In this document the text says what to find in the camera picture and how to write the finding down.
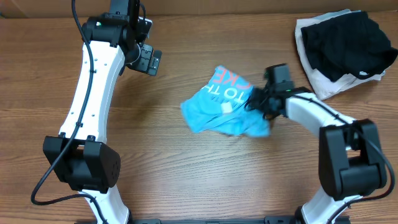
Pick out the folded black garment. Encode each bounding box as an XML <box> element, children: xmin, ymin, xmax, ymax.
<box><xmin>301</xmin><ymin>12</ymin><xmax>397</xmax><ymax>82</ymax></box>

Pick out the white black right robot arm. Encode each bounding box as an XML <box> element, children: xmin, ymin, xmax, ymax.
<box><xmin>246</xmin><ymin>63</ymin><xmax>396</xmax><ymax>224</ymax></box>

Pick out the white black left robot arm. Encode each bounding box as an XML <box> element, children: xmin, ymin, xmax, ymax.
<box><xmin>43</xmin><ymin>0</ymin><xmax>162</xmax><ymax>223</ymax></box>

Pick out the light blue t-shirt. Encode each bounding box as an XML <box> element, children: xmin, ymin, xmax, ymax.
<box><xmin>180</xmin><ymin>65</ymin><xmax>271</xmax><ymax>138</ymax></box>

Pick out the folded white garment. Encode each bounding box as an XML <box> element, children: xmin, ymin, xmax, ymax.
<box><xmin>295</xmin><ymin>9</ymin><xmax>386</xmax><ymax>100</ymax></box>

